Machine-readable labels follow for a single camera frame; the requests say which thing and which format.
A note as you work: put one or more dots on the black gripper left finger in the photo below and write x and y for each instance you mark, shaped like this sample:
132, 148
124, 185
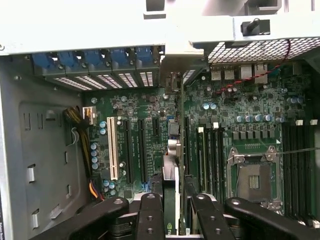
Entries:
150, 220

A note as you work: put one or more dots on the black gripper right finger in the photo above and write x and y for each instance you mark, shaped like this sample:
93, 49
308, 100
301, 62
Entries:
212, 220

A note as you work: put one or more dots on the CPU socket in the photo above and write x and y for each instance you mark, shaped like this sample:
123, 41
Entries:
252, 180

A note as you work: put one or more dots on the black RAM slot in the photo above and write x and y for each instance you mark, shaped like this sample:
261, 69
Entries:
302, 175
221, 160
214, 160
294, 175
208, 160
200, 160
286, 175
311, 175

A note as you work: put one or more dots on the metal socket cover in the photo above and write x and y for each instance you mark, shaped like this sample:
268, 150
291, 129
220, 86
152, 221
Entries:
271, 206

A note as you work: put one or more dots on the long PCIe expansion slot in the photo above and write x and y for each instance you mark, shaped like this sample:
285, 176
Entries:
186, 140
127, 150
142, 150

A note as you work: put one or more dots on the white PCI expansion slot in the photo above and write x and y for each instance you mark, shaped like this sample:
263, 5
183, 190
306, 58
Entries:
112, 147

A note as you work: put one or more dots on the short black expansion slot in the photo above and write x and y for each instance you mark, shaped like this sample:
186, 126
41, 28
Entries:
156, 127

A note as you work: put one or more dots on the thin metal locking lever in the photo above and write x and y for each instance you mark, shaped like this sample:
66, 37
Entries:
300, 151

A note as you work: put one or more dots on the green motherboard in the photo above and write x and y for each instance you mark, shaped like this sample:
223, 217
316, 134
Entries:
225, 107

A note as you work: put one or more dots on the white power connector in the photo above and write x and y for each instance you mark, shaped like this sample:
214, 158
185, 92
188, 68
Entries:
88, 116

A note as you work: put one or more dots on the open black PC case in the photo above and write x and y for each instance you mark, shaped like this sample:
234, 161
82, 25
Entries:
50, 150

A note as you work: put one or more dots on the silver power supply unit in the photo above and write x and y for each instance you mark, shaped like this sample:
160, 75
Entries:
10, 175

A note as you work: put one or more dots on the blue slot retention clip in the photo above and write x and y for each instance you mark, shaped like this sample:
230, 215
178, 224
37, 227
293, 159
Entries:
121, 57
43, 61
68, 60
95, 58
145, 56

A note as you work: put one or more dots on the grey parts rack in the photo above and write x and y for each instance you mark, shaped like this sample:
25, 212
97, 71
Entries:
155, 15

